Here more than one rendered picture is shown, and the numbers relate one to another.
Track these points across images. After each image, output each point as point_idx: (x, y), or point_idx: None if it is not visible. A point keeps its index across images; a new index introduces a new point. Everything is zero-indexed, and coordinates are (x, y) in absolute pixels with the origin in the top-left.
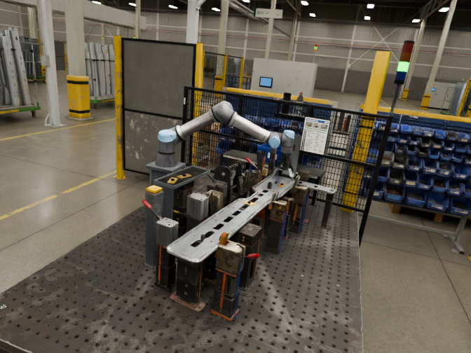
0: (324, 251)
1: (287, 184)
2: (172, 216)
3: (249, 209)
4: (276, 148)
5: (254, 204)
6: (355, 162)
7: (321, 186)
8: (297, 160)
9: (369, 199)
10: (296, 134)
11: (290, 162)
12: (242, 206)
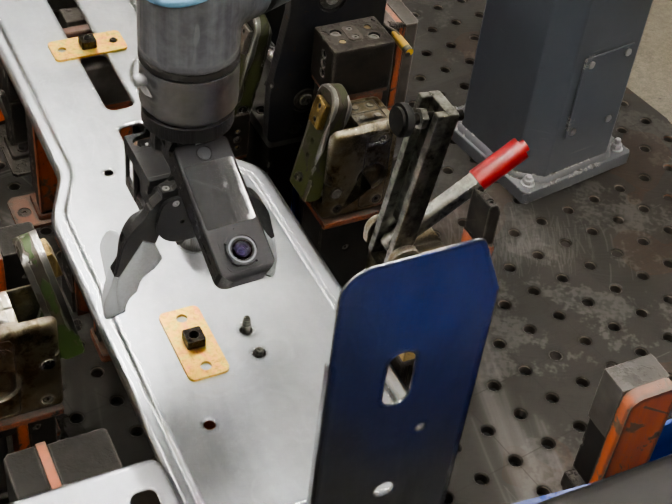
0: None
1: (177, 386)
2: (466, 115)
3: (30, 14)
4: (622, 417)
5: (52, 49)
6: None
7: None
8: (317, 491)
9: None
10: (407, 264)
11: (207, 263)
12: (84, 14)
